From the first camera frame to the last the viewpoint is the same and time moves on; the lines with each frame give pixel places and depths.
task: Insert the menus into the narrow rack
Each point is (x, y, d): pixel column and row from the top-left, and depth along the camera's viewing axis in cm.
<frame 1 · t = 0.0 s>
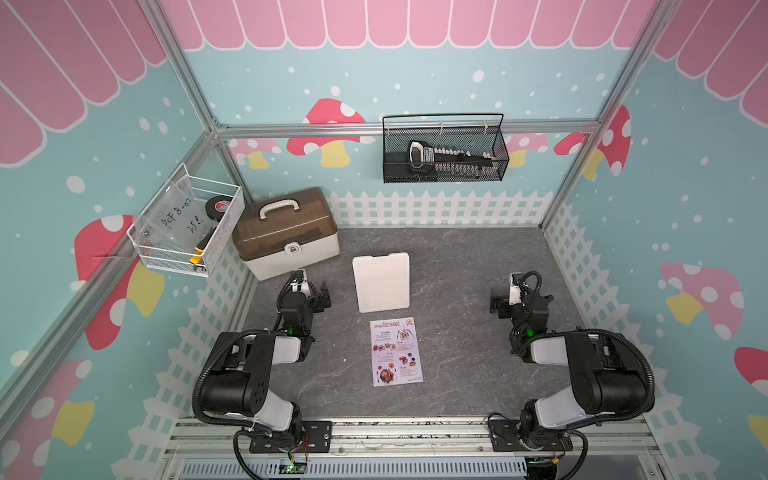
left hand: (311, 288, 94), fingers open
right hand: (508, 287, 94), fingers open
restaurant special menu sheet: (395, 352, 91), on the table
white narrow menu rack: (383, 282, 91), point 14 cm above the table
brown and white toolbox: (282, 232, 94), point 21 cm above the table
black tape roll: (216, 206, 81), point 35 cm above the table

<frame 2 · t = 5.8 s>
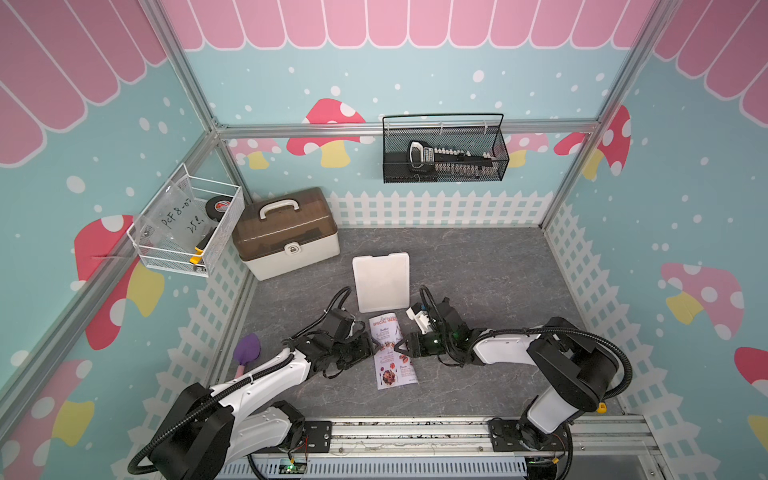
left hand: (374, 356, 83), fingers open
right hand: (398, 349, 85), fingers open
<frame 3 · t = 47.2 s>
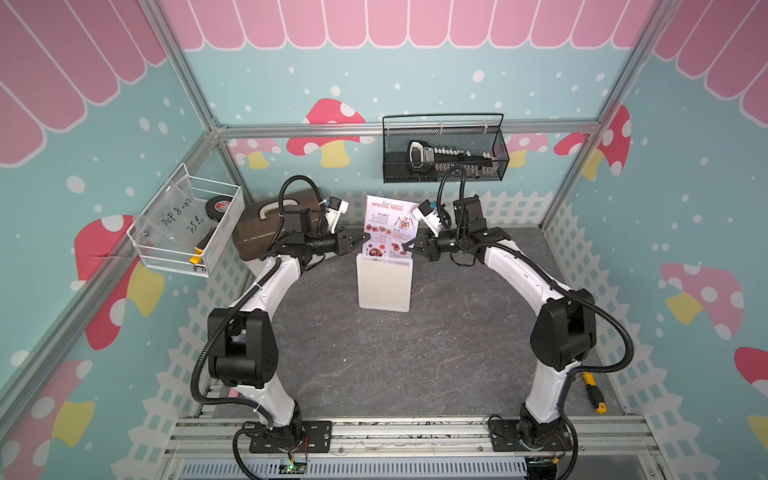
left hand: (366, 240, 82), fingers open
right hand: (406, 246, 81), fingers closed
restaurant special menu sheet: (388, 224, 79), point 33 cm above the table
the other named things where they were.

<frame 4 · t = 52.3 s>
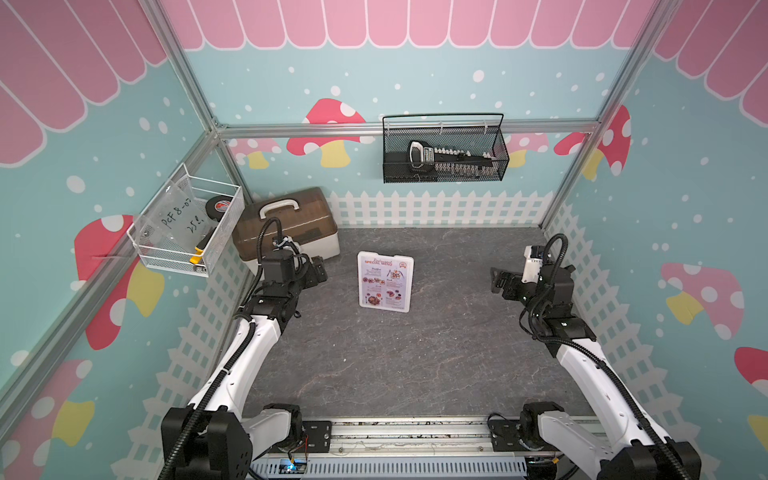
left hand: (308, 268, 82), fingers open
right hand: (506, 269, 80), fingers open
restaurant special menu sheet: (385, 281, 92), point 13 cm above the table
the other named things where they were.

